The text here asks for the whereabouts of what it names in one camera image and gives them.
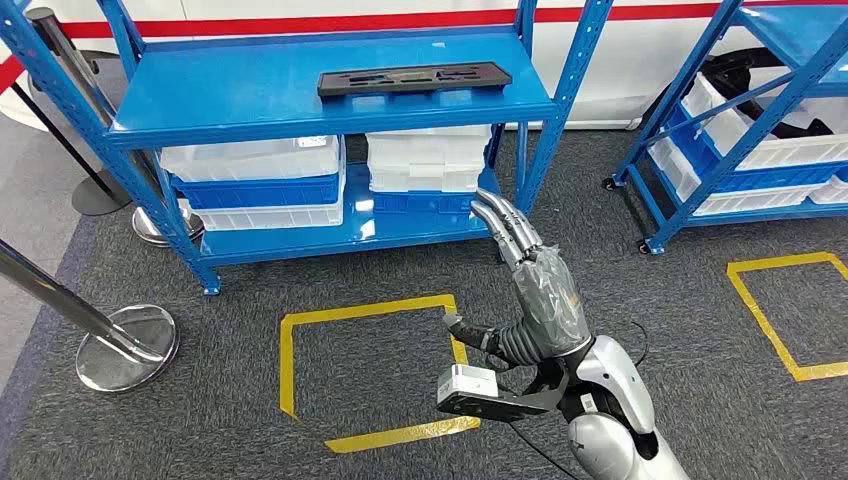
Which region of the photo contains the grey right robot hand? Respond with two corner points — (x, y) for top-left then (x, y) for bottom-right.
(442, 187), (594, 362)

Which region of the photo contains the black plastic panel part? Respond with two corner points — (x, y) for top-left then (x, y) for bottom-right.
(316, 61), (513, 99)

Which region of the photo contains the blue wheeled shelf rack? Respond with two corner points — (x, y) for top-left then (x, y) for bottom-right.
(601, 0), (848, 256)

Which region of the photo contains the large blue metal shelf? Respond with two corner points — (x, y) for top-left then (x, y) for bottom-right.
(0, 0), (614, 297)

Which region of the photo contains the blue plastic bin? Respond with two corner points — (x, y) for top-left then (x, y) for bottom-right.
(370, 188), (480, 216)
(170, 170), (347, 211)
(664, 102), (848, 195)

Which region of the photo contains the white car with red stripe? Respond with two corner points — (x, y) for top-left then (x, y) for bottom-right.
(0, 0), (848, 130)

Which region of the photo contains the yellow floor tape square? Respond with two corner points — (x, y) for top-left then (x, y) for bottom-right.
(278, 294), (482, 455)
(725, 251), (848, 384)

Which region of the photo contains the chrome stanchion base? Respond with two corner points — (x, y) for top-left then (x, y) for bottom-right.
(131, 205), (205, 248)

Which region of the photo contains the red barrier belt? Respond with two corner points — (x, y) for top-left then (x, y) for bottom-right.
(0, 56), (26, 95)

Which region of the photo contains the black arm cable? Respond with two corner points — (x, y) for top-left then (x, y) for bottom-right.
(629, 321), (651, 369)

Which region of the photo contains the black camera bracket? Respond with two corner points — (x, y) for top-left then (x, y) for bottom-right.
(437, 360), (571, 424)

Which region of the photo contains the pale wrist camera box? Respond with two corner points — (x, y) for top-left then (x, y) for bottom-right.
(437, 364), (499, 407)

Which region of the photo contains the thin black camera cable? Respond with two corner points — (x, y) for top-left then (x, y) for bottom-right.
(506, 420), (581, 480)

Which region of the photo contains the chrome stanchion post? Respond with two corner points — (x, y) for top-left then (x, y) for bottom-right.
(0, 238), (180, 394)

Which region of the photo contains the black stanchion post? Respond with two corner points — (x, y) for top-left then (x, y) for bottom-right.
(25, 6), (134, 217)

